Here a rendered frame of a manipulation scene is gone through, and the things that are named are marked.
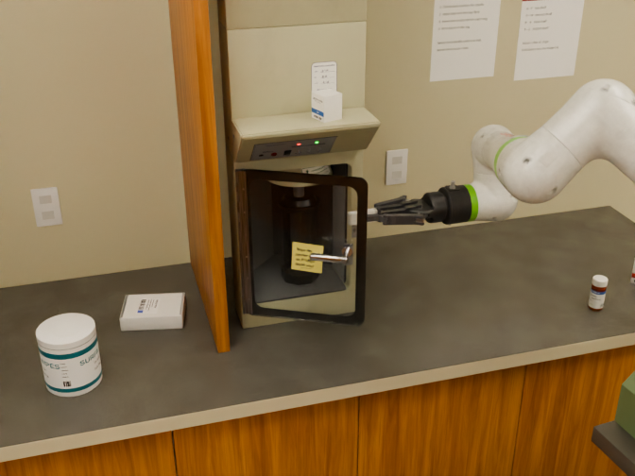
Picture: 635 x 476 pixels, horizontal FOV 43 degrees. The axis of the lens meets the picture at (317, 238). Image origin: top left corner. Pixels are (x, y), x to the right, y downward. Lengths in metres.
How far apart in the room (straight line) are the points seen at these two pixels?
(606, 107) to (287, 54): 0.71
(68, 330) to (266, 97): 0.69
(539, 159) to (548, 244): 1.08
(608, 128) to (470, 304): 0.83
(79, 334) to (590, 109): 1.17
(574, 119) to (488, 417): 0.93
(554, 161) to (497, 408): 0.85
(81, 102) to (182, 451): 0.96
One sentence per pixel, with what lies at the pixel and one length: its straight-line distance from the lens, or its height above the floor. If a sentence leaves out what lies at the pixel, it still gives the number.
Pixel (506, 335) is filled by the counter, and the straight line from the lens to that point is 2.14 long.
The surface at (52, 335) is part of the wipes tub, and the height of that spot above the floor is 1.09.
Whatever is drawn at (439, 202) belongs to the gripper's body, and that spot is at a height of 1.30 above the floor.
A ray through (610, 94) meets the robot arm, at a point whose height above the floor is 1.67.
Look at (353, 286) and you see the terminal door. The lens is 1.97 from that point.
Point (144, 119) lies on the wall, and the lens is 2.30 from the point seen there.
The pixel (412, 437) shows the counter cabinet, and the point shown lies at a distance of 2.14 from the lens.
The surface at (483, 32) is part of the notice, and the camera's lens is 2.51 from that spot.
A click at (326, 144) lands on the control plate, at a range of 1.87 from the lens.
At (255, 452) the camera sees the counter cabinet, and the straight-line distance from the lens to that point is 2.01.
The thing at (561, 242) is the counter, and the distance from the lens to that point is 2.64.
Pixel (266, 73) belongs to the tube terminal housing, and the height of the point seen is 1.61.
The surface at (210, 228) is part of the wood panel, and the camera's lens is 1.86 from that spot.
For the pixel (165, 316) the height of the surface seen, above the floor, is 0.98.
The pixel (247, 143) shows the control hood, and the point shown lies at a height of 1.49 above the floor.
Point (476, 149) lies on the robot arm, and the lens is 1.97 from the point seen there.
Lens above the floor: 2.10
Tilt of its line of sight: 27 degrees down
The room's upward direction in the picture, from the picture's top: straight up
